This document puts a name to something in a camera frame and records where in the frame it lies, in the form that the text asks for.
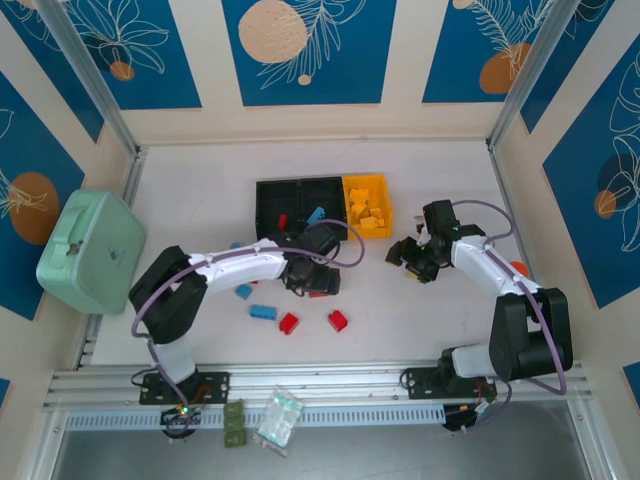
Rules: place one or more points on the long blue lego brick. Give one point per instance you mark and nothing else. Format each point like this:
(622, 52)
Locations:
(263, 312)

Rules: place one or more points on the small blue lego brick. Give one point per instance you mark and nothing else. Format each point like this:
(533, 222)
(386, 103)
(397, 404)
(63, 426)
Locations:
(243, 290)

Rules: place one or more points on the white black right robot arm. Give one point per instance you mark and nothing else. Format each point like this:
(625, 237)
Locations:
(480, 265)

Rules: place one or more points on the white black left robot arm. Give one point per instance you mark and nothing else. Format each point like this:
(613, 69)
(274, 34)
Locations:
(235, 265)

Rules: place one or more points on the black arm base electronics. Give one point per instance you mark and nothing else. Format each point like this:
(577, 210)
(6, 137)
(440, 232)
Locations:
(180, 420)
(470, 417)

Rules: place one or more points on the yellow plastic bin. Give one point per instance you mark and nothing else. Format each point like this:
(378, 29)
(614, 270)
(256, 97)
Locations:
(382, 190)

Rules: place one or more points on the orange round push button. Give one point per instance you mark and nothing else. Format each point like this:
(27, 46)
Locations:
(520, 267)

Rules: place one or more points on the clear plastic bag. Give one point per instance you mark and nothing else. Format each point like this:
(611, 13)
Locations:
(277, 422)

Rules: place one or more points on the olive green block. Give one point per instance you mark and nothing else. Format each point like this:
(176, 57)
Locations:
(233, 409)
(234, 423)

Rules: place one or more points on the green circuit board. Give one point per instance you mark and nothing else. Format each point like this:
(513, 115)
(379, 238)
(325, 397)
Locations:
(234, 439)

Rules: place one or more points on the mint green carry case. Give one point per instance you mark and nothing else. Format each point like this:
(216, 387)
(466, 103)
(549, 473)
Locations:
(90, 250)

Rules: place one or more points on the aluminium mounting rail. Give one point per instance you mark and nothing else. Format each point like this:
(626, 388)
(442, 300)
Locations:
(325, 380)

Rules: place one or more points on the aluminium frame post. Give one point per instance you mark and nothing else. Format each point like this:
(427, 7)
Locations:
(597, 450)
(42, 450)
(95, 80)
(535, 75)

